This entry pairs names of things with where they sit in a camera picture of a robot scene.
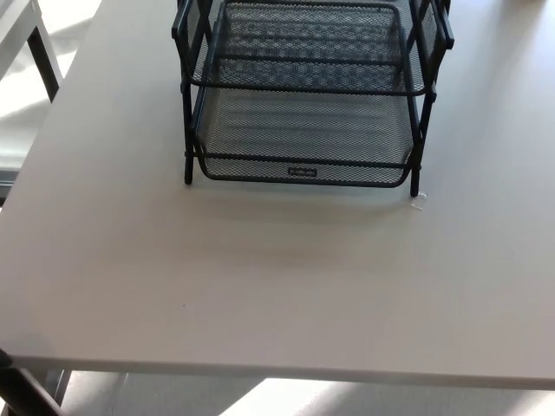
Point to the clear tape piece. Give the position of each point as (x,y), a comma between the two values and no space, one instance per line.
(417,203)

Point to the dark metal table brace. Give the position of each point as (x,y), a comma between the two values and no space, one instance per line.
(26,394)

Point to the white side table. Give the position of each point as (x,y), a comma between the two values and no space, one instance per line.
(17,21)

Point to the small black mesh tray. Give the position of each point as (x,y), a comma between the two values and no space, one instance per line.
(303,30)

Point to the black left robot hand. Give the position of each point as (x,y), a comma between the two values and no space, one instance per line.
(3,355)

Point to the black metal tray rack frame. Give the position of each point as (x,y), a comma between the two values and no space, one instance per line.
(187,169)

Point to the wide black mesh tray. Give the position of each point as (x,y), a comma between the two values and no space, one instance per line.
(303,76)

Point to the grey metal table leg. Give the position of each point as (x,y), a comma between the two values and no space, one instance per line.
(58,383)

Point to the black mesh tray with label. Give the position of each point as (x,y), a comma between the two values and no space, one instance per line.
(303,130)

